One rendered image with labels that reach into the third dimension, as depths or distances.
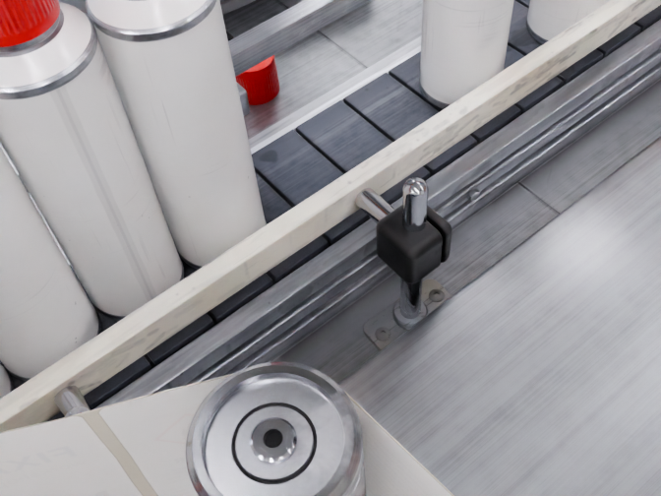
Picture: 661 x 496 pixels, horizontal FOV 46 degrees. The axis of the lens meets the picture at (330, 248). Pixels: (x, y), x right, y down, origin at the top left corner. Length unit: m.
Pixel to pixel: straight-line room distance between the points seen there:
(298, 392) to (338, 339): 0.28
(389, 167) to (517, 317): 0.10
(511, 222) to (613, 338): 0.13
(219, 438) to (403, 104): 0.35
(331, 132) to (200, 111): 0.16
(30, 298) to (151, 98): 0.10
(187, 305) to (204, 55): 0.12
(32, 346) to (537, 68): 0.31
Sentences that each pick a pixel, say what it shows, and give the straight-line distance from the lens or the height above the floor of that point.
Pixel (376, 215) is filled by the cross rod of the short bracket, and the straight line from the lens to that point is 0.40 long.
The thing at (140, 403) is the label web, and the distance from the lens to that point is 0.19.
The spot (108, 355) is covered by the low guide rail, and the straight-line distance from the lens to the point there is 0.37.
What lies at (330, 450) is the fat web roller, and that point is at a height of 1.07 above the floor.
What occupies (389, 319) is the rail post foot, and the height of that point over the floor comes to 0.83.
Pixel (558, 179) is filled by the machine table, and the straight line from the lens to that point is 0.53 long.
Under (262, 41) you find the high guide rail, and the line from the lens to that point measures 0.42.
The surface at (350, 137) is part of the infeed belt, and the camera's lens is 0.48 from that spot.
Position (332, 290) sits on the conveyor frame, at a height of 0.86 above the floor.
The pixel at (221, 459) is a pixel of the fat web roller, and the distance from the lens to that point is 0.17.
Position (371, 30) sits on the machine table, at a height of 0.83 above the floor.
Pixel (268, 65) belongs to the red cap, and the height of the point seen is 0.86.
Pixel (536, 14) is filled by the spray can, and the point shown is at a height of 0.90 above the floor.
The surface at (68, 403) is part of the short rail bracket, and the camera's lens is 0.37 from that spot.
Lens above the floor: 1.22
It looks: 54 degrees down
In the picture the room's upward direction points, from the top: 6 degrees counter-clockwise
